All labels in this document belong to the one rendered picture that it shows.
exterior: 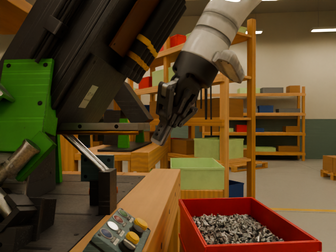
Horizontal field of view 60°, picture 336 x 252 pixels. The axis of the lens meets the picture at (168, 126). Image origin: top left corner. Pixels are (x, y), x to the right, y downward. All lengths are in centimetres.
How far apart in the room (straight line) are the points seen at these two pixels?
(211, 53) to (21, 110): 42
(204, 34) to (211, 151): 282
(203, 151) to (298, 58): 729
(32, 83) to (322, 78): 995
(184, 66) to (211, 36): 7
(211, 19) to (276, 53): 958
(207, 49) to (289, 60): 966
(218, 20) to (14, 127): 46
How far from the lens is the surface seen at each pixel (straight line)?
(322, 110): 1028
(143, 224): 60
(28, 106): 69
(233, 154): 337
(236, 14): 53
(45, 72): 70
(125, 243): 50
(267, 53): 1001
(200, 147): 340
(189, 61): 49
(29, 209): 63
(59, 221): 76
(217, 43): 50
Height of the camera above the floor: 113
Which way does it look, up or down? 1 degrees down
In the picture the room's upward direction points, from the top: straight up
